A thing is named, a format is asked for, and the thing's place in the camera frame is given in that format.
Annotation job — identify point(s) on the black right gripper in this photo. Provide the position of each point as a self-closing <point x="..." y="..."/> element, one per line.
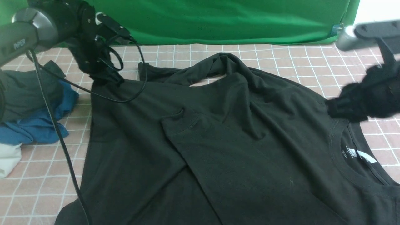
<point x="376" y="96"/>

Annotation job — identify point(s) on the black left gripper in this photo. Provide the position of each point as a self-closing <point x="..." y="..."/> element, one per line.
<point x="91" y="46"/>

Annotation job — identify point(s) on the dark gray long-sleeved shirt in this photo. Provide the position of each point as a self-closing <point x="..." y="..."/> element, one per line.
<point x="223" y="144"/>

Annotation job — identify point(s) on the gray left robot arm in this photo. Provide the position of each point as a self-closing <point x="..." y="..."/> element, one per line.
<point x="46" y="24"/>

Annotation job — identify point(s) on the blue shirt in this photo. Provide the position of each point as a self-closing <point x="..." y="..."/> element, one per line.
<point x="38" y="127"/>

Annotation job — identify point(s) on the green backdrop cloth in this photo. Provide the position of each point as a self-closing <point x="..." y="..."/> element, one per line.
<point x="230" y="22"/>

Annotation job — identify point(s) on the blue binder clip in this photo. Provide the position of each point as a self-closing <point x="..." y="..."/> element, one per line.
<point x="336" y="29"/>

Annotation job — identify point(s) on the pink grid tablecloth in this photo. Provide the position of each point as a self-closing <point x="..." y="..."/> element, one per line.
<point x="40" y="184"/>

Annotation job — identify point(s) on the white folded cloth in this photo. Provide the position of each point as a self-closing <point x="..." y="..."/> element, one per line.
<point x="10" y="156"/>

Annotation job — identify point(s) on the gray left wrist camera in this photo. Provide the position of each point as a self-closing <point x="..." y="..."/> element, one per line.
<point x="111" y="24"/>

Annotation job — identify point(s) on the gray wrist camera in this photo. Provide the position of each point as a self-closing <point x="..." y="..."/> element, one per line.
<point x="111" y="24"/>
<point x="382" y="34"/>

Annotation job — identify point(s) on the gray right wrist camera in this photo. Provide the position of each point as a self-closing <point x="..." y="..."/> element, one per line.
<point x="382" y="34"/>

